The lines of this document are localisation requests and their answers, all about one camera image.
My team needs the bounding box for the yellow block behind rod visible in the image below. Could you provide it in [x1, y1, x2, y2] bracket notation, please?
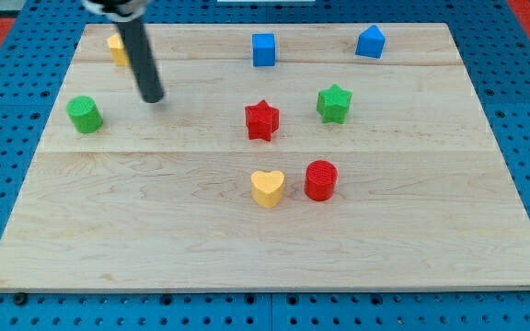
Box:
[107, 33, 130, 66]

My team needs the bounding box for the light wooden board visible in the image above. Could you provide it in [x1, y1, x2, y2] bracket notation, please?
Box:
[0, 23, 530, 293]

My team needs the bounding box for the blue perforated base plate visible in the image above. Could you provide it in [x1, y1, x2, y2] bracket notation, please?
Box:
[0, 0, 530, 330]

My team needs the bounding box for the blue cube block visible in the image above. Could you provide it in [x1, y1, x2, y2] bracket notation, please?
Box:
[251, 33, 276, 67]

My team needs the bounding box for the red cylinder block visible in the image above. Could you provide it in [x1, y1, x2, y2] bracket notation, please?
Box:
[304, 160, 338, 201]

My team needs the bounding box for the green cylinder block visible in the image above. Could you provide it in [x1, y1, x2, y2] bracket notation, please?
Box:
[66, 96, 103, 133]

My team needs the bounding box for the yellow heart block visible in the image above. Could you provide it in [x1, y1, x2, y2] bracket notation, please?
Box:
[250, 170, 285, 208]

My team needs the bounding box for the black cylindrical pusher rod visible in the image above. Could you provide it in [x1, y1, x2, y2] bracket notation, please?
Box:
[116, 17, 164, 103]

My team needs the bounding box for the red star block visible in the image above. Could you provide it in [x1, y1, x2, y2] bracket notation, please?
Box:
[245, 99, 280, 142]

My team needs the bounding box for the blue pentagon block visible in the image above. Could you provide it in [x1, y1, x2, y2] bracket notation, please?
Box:
[355, 25, 386, 59]

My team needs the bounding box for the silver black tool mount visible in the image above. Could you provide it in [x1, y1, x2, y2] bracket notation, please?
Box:
[81, 0, 150, 22]

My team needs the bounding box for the green star block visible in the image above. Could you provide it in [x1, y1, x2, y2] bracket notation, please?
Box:
[317, 84, 352, 124]

